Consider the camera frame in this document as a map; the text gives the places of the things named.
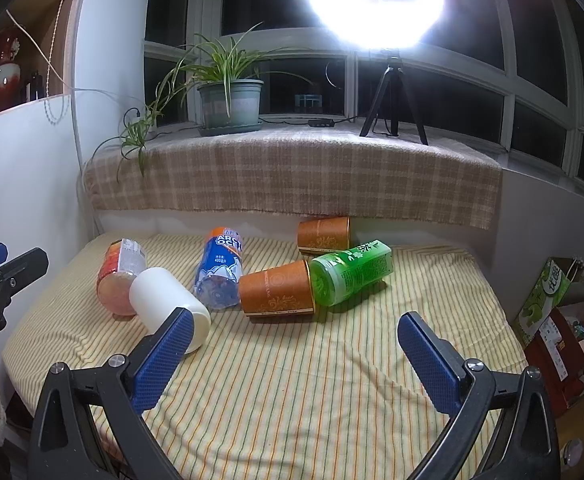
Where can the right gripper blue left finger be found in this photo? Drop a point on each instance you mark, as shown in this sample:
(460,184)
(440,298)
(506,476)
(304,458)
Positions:
(65,443)

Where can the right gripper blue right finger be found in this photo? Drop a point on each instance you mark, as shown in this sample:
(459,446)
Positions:
(524,444)

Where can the white plastic cup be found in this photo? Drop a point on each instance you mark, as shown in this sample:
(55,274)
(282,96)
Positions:
(155,293)

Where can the green labelled bottle cup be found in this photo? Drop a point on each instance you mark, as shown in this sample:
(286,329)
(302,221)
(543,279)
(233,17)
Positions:
(337,276)

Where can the near orange paper cup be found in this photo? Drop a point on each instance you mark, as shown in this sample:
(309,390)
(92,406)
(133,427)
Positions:
(280,291)

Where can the orange paper cup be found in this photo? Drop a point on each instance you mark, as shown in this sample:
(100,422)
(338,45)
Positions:
(280,291)
(320,236)

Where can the far orange paper cup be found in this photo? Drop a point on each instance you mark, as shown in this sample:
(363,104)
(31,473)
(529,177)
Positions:
(320,236)

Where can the red cardboard box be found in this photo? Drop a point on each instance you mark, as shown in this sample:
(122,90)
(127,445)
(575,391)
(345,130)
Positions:
(557,350)

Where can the green white carton box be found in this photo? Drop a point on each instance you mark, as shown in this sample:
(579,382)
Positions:
(553,282)

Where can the red white ceramic vase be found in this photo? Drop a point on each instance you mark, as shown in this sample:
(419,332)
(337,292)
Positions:
(9,69)

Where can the potted spider plant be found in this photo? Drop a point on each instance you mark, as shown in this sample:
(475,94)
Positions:
(225,68)

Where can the brown plaid sill cloth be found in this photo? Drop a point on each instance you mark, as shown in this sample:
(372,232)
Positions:
(306,172)

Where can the ring light on tripod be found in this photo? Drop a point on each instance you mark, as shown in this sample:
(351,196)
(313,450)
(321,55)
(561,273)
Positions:
(386,26)

